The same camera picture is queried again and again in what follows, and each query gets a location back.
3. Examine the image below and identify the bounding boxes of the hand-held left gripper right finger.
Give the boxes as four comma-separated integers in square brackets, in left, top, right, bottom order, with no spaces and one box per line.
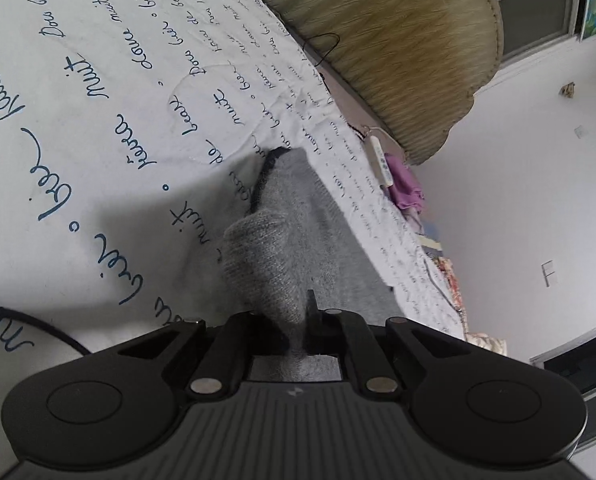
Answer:
[304,289,471,401]

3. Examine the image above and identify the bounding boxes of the purple cloth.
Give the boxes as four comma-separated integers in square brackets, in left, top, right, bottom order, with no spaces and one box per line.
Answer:
[384,152,425,211]

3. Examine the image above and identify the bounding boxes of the olive padded headboard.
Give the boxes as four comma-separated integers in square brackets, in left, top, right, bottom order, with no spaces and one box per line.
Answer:
[228,0,504,167]

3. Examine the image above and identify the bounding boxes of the window with grey frame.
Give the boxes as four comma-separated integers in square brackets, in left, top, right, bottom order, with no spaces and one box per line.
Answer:
[530,317,596,448]
[458,0,594,66]

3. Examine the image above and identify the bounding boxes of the red patterned cloth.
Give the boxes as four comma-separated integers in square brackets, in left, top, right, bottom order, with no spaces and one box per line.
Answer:
[435,255,468,323]

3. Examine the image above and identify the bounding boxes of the thin black looped cable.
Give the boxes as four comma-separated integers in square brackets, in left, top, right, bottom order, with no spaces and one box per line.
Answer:
[302,32,341,67]

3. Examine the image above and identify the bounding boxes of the white power strip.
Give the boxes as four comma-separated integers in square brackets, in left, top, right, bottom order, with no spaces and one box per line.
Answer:
[370,135,395,189]

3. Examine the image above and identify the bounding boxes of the white script-printed bed sheet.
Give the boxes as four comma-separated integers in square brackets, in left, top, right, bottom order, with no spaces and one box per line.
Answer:
[0,0,468,480]

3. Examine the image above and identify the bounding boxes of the cream patterned cloth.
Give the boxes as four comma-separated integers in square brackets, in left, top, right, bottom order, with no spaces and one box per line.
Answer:
[465,332,508,357]

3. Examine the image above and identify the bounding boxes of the grey sweater with navy sleeves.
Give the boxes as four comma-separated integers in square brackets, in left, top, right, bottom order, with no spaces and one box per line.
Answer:
[219,147,406,385]

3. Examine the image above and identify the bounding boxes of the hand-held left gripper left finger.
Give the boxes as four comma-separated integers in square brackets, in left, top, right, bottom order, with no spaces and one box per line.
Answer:
[115,310,253,401]

